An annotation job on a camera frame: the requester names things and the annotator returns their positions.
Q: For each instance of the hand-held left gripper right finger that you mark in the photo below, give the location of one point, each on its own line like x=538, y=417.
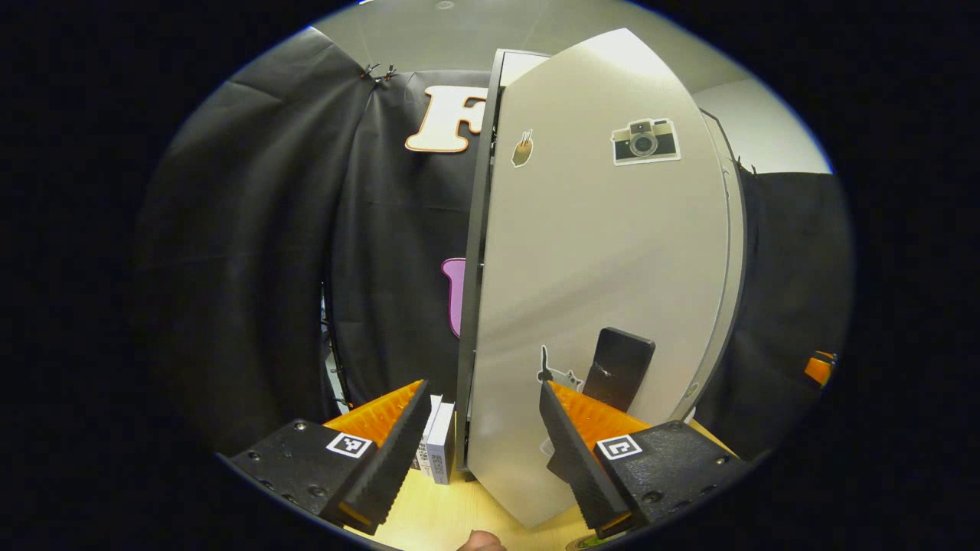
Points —
x=574, y=459

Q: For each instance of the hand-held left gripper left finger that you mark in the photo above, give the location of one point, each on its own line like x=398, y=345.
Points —
x=394, y=459

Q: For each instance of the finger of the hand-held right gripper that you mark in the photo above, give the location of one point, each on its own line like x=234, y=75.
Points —
x=821, y=369

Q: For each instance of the round brown coaster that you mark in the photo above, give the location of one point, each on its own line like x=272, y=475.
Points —
x=574, y=545

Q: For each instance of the white cabinet door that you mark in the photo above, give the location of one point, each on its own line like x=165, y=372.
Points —
x=597, y=252
x=736, y=252

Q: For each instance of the small white box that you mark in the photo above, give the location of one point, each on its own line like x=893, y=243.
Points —
x=442, y=451
x=426, y=436

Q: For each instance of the black backdrop cloth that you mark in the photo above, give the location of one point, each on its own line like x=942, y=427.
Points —
x=245, y=268
x=788, y=268

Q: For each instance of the metal backdrop stand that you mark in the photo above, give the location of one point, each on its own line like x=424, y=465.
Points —
x=334, y=360

